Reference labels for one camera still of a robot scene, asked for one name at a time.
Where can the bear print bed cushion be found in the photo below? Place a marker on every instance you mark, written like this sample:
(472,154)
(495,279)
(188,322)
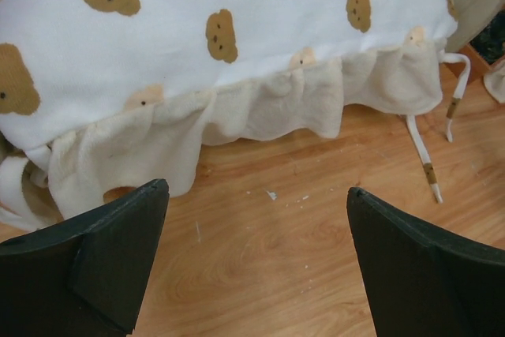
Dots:
(99,95)

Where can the small white paper scrap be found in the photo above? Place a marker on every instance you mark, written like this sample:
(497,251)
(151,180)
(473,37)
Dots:
(272,195)

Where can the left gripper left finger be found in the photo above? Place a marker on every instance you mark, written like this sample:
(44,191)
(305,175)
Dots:
(87,275)

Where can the dark green rolled sock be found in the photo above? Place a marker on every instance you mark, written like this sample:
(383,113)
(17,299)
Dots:
(489,43)

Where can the small bear print pillow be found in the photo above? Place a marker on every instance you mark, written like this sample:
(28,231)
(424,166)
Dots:
(494,82)

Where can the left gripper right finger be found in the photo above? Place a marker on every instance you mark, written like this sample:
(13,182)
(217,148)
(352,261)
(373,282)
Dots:
(423,280)

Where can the orange wooden compartment tray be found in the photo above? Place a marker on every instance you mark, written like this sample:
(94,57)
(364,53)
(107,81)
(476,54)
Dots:
(479,66)

